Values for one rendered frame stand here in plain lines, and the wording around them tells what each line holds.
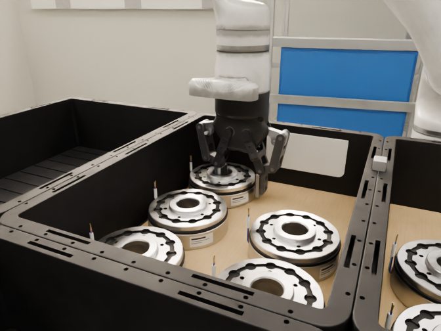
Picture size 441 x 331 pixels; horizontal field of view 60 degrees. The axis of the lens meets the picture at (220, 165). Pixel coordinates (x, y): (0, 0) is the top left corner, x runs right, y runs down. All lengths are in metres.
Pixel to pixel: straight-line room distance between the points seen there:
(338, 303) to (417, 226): 0.33
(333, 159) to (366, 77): 1.71
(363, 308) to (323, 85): 2.08
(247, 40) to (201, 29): 2.83
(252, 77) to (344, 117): 1.87
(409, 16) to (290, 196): 0.35
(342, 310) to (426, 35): 0.54
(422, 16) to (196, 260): 0.51
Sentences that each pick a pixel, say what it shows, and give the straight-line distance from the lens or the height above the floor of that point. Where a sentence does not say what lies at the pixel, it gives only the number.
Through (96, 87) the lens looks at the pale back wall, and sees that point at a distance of 3.87.
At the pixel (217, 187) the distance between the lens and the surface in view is 0.54.
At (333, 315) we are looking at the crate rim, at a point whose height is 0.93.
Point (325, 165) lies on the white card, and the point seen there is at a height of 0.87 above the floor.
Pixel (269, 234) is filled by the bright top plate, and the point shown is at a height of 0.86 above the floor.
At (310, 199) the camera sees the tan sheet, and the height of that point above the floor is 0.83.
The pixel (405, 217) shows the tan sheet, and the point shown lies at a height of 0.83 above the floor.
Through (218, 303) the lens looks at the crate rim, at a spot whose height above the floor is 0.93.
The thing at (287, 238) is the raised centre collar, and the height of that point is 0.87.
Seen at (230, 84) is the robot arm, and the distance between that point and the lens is 0.46.
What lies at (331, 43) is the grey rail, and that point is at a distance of 2.26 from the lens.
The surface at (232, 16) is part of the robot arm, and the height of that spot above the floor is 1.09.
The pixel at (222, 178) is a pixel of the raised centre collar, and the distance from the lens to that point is 0.56.
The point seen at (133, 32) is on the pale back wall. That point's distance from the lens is 3.58.
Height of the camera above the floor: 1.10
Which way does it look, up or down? 23 degrees down
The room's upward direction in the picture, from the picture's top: straight up
